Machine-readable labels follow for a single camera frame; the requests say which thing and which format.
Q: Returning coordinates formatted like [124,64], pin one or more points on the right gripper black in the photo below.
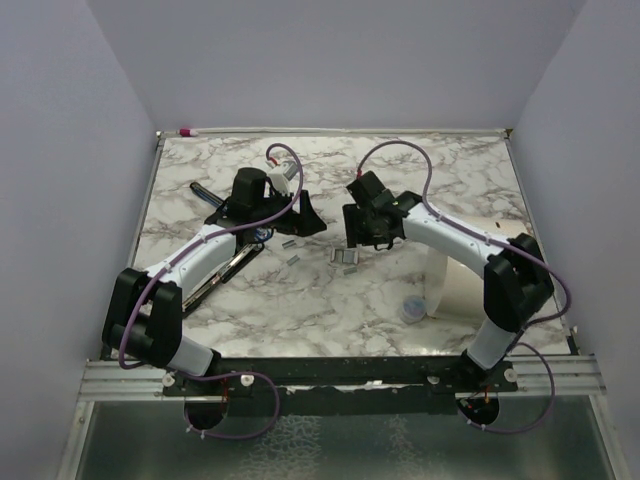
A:
[354,234]

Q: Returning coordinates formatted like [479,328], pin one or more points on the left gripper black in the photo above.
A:
[307,221]

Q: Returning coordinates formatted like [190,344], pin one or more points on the staple box tray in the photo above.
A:
[344,256]

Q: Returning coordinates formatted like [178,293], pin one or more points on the blue stapler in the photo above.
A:
[261,235]

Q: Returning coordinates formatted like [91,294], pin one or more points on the black stapler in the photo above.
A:
[222,276]

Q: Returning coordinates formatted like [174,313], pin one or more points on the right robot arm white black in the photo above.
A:
[516,284]

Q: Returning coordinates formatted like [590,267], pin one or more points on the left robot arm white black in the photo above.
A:
[145,314]

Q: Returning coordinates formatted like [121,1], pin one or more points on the clear jar of paper clips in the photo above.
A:
[412,309]

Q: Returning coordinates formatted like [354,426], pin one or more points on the large white paper roll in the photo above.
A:
[451,290]

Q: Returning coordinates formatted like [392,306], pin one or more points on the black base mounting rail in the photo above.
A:
[332,386]

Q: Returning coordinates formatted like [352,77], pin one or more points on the aluminium frame rail front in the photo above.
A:
[105,381]

